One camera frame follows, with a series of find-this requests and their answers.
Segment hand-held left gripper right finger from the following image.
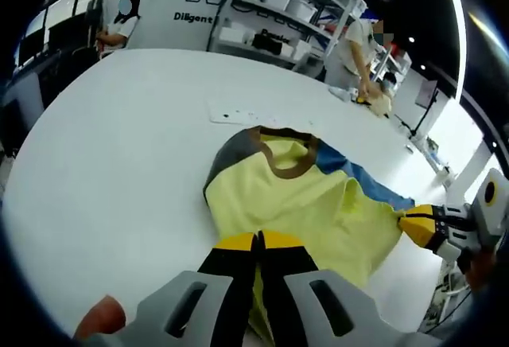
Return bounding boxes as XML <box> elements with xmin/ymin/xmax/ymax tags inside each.
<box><xmin>258</xmin><ymin>230</ymin><xmax>442</xmax><ymax>347</ymax></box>

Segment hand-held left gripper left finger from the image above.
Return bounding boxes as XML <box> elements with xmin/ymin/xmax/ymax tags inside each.
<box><xmin>85</xmin><ymin>232</ymin><xmax>262</xmax><ymax>347</ymax></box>

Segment yellow garment with blue sleeve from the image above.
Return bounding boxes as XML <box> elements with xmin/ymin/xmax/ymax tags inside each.
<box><xmin>202</xmin><ymin>125</ymin><xmax>417</xmax><ymax>346</ymax></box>

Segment person's right hand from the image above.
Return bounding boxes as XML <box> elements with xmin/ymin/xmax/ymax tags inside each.
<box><xmin>465</xmin><ymin>244</ymin><xmax>501</xmax><ymax>292</ymax></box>

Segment person's left hand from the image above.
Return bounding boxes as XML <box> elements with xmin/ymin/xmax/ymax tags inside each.
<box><xmin>73</xmin><ymin>294</ymin><xmax>127</xmax><ymax>340</ymax></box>

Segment black tripod stand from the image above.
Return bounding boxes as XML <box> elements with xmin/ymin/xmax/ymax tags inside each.
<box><xmin>395</xmin><ymin>88</ymin><xmax>441</xmax><ymax>141</ymax></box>

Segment beige folded cloth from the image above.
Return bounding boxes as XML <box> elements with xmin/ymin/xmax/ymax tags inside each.
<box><xmin>371</xmin><ymin>94</ymin><xmax>394</xmax><ymax>119</ymax></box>

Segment white crumpled cloth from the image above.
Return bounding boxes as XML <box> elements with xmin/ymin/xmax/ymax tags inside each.
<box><xmin>328</xmin><ymin>86</ymin><xmax>356</xmax><ymax>102</ymax></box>

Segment white ceiling light strip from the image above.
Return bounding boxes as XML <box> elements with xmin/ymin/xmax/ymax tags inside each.
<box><xmin>439</xmin><ymin>0</ymin><xmax>469</xmax><ymax>102</ymax></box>

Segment white cardboard box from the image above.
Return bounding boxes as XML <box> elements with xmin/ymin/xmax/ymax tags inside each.
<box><xmin>280</xmin><ymin>40</ymin><xmax>312</xmax><ymax>62</ymax></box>
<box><xmin>218</xmin><ymin>26</ymin><xmax>251</xmax><ymax>45</ymax></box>

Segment black bag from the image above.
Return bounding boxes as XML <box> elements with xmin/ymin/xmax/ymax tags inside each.
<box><xmin>252</xmin><ymin>33</ymin><xmax>284</xmax><ymax>54</ymax></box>

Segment grey metal shelving unit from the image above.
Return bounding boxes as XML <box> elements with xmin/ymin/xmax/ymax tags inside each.
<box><xmin>206</xmin><ymin>0</ymin><xmax>413</xmax><ymax>81</ymax></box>

